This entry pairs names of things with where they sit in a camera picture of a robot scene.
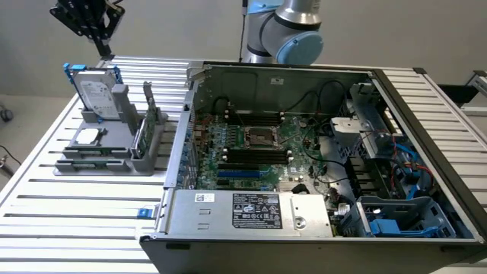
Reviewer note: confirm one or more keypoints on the black RAM slot bank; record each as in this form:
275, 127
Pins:
255, 117
259, 155

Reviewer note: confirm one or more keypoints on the green motherboard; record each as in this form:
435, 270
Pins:
304, 142

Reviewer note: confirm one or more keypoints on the blue bay latch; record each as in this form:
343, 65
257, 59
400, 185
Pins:
384, 228

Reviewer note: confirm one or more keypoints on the grey caster wheel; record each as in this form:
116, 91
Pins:
5, 114

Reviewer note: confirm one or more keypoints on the blue expansion slot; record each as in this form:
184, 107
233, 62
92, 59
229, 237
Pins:
243, 173

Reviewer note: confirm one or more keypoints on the open black PC case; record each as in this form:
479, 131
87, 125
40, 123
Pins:
235, 257

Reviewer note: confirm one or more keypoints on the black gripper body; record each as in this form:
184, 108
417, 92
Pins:
85, 5

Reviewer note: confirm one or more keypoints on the silver power supply unit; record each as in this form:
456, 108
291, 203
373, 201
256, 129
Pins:
212, 219

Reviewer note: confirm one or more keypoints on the metal CPU socket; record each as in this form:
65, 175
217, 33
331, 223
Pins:
261, 137

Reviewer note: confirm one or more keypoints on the silver disk in blue carrier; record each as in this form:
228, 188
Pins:
96, 94

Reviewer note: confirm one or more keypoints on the silver metal drive cage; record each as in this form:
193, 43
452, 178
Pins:
364, 125

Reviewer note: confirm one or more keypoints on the aluminium side frame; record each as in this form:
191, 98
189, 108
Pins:
475, 91

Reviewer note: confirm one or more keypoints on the blue-grey disk bay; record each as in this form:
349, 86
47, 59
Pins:
413, 211

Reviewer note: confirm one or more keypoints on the silver CPU chip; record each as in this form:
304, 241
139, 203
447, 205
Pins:
88, 137

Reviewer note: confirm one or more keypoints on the black table corner cap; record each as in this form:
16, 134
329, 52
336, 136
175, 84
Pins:
419, 71

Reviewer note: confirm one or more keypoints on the green graphics card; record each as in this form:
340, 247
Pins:
145, 125

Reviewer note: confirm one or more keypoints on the black frame bracket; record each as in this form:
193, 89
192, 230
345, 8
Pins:
453, 95

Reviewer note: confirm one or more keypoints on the blue case side latch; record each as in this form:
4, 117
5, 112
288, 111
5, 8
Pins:
144, 213

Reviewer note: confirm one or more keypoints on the grey parts rack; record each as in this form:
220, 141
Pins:
145, 167

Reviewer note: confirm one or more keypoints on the green RAM stick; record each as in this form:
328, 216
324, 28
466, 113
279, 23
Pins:
95, 152
92, 166

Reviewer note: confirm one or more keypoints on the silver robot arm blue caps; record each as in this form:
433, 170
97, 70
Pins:
288, 34

